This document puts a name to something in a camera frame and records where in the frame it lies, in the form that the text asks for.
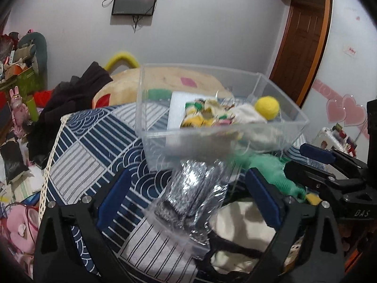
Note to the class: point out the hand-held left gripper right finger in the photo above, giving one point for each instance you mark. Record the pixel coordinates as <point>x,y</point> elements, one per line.
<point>265,198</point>

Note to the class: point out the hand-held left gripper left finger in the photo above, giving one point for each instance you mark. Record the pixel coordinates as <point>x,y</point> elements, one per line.
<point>115,200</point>

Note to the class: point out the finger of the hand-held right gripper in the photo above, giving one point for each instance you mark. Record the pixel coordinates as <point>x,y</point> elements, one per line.
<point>309,177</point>
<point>316,152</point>

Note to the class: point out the green fuzzy cloth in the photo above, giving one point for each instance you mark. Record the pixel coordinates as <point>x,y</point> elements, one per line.
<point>272,168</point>

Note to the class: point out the clear bag of grey socks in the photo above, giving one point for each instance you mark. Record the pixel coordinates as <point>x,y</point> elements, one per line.
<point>191,191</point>

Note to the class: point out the clear plastic bin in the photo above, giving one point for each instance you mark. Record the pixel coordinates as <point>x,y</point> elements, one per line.
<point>206,147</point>

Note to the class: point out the green soft item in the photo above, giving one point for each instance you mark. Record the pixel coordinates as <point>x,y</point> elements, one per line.
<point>159,94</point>

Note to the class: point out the white bag with clutter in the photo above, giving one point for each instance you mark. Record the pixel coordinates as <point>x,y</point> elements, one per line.
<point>330,140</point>

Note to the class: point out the yellow sponge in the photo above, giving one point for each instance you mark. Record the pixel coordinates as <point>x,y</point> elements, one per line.
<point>312,199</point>

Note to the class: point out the cream cloth with black trim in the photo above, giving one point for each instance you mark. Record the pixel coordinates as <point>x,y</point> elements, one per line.
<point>235,230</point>

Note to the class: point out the blue white patterned tablecloth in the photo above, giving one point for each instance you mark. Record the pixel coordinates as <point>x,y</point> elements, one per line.
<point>88,153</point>

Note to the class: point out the yellow felt ball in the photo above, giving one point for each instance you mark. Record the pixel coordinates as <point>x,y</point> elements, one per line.
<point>267,108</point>

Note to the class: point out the white cloth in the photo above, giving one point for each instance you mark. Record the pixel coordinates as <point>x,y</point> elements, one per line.
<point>247,113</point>

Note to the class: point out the pink plush toy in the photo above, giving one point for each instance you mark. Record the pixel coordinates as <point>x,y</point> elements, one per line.
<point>22,227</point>

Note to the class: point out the yellow green patterned sock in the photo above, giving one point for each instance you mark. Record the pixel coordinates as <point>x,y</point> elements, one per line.
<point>197,118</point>

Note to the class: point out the black clothing pile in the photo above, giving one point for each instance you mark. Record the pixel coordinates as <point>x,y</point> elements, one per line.
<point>67,106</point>

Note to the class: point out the brown wooden door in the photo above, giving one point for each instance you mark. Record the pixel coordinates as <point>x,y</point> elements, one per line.
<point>300,47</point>

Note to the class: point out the white wardrobe with pink hearts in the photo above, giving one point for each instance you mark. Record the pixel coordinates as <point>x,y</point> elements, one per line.
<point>350,50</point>

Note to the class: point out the white packet in bin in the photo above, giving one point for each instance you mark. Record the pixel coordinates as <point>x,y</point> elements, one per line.
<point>176,110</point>

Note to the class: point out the black plastic bag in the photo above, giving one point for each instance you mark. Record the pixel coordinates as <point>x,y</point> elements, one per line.
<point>13,160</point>

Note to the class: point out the large beige plush toy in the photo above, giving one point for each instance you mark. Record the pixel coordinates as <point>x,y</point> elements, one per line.
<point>123,82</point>

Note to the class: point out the green cylinder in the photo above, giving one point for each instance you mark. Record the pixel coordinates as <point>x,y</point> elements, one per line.
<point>32,108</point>

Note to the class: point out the red cloth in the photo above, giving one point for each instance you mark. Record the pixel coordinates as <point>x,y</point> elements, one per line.
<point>44,98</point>

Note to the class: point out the pink bunny figure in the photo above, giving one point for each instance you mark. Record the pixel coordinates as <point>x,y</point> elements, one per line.
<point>18,106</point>

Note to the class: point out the green cardboard box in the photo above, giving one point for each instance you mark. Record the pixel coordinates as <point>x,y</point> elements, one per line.
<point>26,79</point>

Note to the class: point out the grey green neck pillow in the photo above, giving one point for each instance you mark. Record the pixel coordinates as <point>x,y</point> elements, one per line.
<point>39,50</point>

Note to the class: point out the small black wall monitor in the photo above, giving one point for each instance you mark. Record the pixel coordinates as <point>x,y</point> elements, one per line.
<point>134,2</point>

